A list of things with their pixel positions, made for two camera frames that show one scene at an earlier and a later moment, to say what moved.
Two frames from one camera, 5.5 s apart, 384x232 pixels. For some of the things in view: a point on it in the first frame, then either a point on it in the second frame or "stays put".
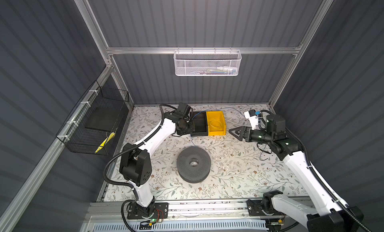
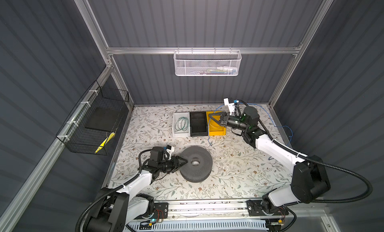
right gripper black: [241, 129] → [224, 115]
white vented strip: [224, 225] stays put
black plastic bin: [200, 124] stays put
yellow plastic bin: [216, 123] stays put
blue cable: [215, 109] → [251, 104]
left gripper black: [191, 128] → [175, 163]
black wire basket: [99, 113] stays put
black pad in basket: [104, 118] stays put
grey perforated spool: [190, 174] stays put
